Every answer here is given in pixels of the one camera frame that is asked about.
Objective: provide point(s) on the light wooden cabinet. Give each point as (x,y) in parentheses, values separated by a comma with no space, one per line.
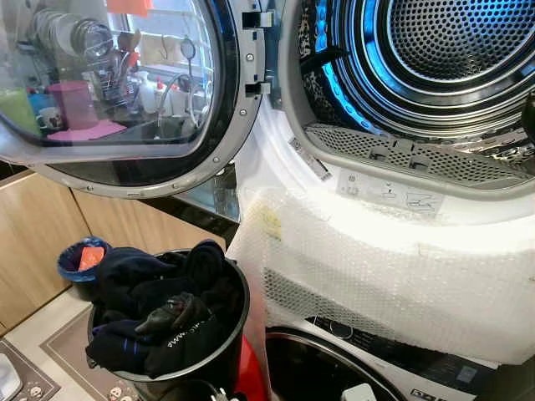
(42,242)

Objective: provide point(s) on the small blue waste bin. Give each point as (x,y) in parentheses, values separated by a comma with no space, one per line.
(71,271)

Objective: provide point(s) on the steel perforated dryer drum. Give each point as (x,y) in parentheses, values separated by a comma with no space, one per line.
(451,33)

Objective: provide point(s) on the white barcode sticker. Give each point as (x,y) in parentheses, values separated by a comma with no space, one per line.
(309,159)

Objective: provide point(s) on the grey patterned floor mat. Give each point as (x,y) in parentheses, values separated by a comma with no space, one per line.
(67,355)

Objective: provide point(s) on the white instruction sticker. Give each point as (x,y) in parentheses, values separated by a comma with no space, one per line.
(389,192)

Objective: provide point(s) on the round glass dryer door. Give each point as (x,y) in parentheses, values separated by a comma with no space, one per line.
(125,83)

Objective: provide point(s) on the white front-loading washing machine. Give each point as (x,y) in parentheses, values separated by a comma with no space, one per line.
(435,368)

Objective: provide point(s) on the navy blue garment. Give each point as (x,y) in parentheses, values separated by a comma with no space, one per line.
(134,271)

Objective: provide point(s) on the pale yellow sticker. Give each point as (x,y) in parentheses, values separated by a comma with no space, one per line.
(269,221)

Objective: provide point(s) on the black round laundry bucket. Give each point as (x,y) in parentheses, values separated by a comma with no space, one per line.
(219,368)

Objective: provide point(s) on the orange packet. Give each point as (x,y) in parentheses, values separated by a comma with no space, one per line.
(90,257)

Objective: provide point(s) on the grey lint filter grille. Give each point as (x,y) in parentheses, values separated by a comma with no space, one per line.
(376,144)

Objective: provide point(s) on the red stool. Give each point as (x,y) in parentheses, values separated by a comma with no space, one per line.
(253,376)

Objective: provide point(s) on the leopard print cloth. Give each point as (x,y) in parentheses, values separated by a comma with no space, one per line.
(316,83)

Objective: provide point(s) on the black garment with white print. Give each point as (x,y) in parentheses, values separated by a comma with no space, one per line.
(188,351)

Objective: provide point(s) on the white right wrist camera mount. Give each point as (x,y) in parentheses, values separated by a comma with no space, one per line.
(359,393)

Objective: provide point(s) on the white tumble dryer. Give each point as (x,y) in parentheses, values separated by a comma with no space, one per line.
(267,159)

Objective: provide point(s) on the clear bubble wrap sheet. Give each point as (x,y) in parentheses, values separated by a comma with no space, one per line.
(401,284)

